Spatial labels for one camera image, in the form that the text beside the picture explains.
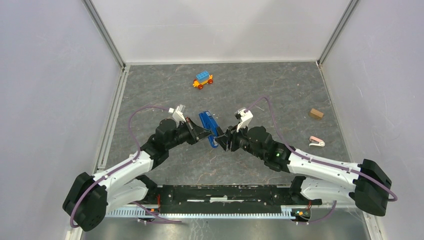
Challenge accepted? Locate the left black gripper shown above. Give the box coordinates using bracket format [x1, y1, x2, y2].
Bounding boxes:
[166, 117, 213, 150]

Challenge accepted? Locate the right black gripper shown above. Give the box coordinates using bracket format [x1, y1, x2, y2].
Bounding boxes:
[214, 121, 266, 161]

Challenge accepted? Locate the toy brick car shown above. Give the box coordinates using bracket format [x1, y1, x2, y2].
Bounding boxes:
[192, 71, 214, 90]

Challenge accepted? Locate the pink white staple remover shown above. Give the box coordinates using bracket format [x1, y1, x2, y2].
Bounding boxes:
[308, 136, 326, 147]

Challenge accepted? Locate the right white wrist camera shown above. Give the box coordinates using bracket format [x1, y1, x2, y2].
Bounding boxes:
[234, 107, 253, 132]

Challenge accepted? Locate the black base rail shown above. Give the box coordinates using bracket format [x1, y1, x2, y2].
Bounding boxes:
[140, 184, 323, 214]

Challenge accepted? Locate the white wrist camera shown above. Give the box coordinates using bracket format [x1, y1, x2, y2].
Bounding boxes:
[168, 104, 186, 124]
[234, 107, 253, 132]

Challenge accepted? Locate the small wooden block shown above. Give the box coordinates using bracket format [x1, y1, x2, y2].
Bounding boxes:
[308, 108, 324, 120]

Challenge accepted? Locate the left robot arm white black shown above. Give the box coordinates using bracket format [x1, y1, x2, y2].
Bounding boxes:
[62, 117, 213, 232]

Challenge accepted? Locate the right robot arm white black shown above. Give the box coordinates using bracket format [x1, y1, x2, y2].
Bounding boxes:
[215, 126, 392, 217]

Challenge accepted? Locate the blue stapler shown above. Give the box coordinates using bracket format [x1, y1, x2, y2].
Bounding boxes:
[198, 111, 219, 148]

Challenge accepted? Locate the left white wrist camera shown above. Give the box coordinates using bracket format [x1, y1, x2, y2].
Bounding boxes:
[168, 104, 186, 124]

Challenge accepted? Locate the white cable duct strip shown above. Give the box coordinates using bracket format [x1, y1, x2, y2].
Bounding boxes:
[106, 205, 296, 220]

